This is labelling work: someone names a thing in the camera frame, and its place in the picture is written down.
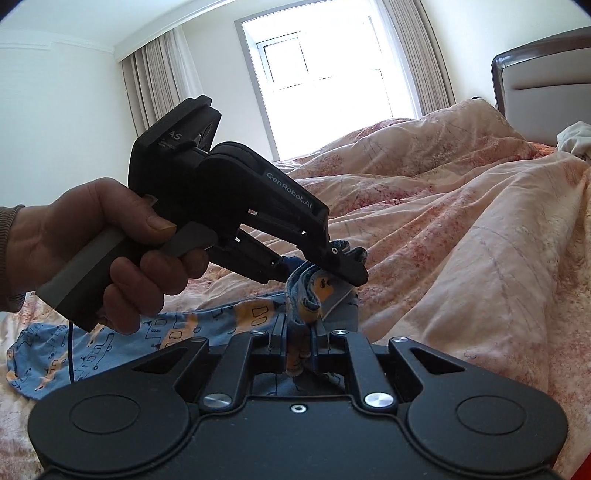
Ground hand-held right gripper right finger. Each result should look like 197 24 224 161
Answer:
311 323 467 412

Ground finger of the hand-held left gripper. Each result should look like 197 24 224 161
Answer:
318 240 369 287
210 232 301 283

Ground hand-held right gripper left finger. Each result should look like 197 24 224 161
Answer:
131 318 289 412

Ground blue printed pants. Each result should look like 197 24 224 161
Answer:
6 240 370 402

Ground person's left hand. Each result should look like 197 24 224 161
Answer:
8 178 209 335

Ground pink floral blanket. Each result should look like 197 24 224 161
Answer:
0 98 591 480

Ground beige curtain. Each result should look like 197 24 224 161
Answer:
121 34 204 139
383 0 458 118

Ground bright window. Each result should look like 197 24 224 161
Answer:
235 0 423 160

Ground white crumpled cloth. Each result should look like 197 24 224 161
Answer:
556 121 591 162

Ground brown padded headboard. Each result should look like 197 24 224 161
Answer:
491 28 591 162

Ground black cable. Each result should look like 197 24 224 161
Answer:
67 320 79 386

